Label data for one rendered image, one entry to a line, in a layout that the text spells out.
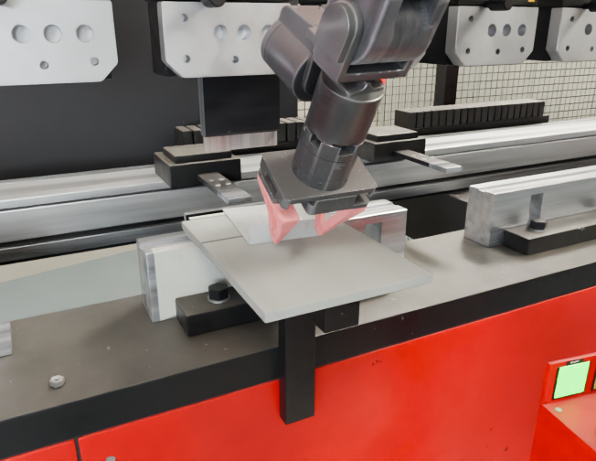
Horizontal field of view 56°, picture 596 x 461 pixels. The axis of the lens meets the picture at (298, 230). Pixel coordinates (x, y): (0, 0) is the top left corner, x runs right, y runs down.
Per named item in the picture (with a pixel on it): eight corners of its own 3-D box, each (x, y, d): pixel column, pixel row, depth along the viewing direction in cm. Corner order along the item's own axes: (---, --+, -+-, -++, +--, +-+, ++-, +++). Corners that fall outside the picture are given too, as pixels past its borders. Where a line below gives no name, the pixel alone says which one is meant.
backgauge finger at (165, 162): (198, 217, 76) (196, 181, 74) (154, 173, 97) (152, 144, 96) (279, 205, 81) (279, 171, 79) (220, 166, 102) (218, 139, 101)
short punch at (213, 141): (207, 154, 69) (202, 74, 66) (201, 150, 71) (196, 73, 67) (280, 146, 73) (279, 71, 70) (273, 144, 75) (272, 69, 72)
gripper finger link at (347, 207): (267, 215, 63) (285, 153, 56) (322, 207, 66) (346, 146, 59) (290, 262, 59) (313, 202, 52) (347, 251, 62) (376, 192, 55)
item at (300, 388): (321, 477, 60) (324, 297, 52) (267, 400, 72) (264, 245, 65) (353, 464, 62) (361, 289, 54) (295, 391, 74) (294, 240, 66)
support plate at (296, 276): (264, 324, 48) (264, 314, 47) (181, 229, 70) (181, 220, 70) (431, 283, 55) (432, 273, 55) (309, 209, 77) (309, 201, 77)
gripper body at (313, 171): (257, 166, 55) (271, 106, 50) (345, 156, 60) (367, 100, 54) (281, 214, 52) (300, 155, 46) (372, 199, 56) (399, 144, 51)
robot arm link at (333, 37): (356, 16, 39) (437, 16, 44) (272, -62, 44) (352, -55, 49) (303, 148, 47) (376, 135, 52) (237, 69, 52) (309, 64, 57)
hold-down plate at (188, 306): (187, 337, 67) (186, 316, 66) (175, 318, 72) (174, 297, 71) (392, 288, 80) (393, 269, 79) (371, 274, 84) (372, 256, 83)
